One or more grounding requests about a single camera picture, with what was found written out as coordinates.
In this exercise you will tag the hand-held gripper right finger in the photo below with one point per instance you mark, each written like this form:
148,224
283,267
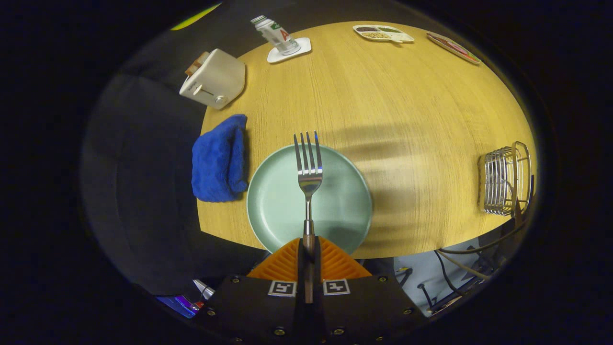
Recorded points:
318,316

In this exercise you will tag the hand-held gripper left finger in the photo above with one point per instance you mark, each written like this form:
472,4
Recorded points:
299,316

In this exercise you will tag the silver metal object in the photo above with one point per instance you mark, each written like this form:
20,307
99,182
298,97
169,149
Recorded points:
203,288

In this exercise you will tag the pale green plate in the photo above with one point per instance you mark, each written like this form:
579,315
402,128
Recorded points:
273,201

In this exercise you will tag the purple glowing screen device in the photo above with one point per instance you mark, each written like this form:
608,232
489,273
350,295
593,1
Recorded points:
179,305

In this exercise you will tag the black stand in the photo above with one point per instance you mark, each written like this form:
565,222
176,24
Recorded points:
438,299

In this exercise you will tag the blue towel cloth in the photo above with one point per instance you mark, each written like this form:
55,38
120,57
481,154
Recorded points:
218,163

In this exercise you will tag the white toaster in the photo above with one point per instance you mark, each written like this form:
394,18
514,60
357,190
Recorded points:
220,76

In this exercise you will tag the white square coaster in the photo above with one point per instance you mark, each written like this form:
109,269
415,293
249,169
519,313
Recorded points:
275,58

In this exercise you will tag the toasted bread slice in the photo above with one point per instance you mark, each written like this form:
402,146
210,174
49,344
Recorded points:
196,63

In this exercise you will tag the clear plastic bottle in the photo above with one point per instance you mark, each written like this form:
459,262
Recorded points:
278,36

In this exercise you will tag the white divided snack dish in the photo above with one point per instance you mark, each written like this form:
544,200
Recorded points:
383,34

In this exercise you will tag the white food plate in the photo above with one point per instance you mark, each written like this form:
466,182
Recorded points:
452,47

